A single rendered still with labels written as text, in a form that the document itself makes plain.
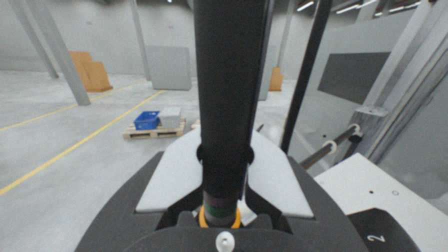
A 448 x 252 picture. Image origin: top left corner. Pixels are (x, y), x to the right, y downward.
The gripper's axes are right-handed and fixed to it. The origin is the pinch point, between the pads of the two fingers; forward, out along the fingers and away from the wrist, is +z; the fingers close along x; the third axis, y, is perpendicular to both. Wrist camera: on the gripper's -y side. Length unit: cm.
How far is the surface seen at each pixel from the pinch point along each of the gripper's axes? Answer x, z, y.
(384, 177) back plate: 42.5, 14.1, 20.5
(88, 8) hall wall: -942, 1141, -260
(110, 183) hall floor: -154, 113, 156
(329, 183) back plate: 35.0, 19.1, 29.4
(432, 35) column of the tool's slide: 57, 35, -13
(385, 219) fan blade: 25.2, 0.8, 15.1
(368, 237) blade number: 21.3, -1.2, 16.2
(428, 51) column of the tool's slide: 58, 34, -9
